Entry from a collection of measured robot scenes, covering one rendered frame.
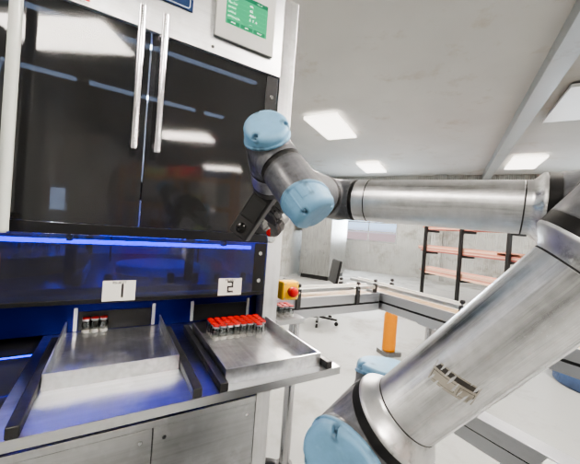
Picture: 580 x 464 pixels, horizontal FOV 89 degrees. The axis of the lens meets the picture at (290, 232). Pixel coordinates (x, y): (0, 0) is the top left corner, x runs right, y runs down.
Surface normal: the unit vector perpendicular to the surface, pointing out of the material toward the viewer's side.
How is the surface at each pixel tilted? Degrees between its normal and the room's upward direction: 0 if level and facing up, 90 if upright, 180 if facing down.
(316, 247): 90
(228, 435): 90
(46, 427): 0
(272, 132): 63
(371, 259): 90
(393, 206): 111
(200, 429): 90
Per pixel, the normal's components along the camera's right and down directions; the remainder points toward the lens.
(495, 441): -0.86, -0.06
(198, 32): 0.51, 0.04
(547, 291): -0.72, -0.23
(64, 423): 0.07, -1.00
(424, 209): -0.57, 0.32
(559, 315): -0.48, 0.05
